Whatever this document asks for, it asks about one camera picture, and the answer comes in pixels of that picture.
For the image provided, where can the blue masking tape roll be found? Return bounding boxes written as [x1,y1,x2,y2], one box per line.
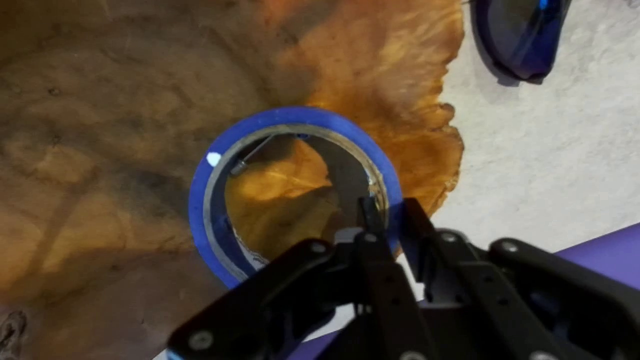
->
[186,104,406,290]

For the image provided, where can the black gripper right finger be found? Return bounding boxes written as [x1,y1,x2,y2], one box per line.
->
[399,196,640,360]

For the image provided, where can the blue sunglasses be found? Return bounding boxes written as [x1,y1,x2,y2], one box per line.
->
[469,0,575,87]

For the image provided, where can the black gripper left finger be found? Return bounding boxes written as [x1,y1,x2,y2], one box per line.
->
[167,196,436,360]

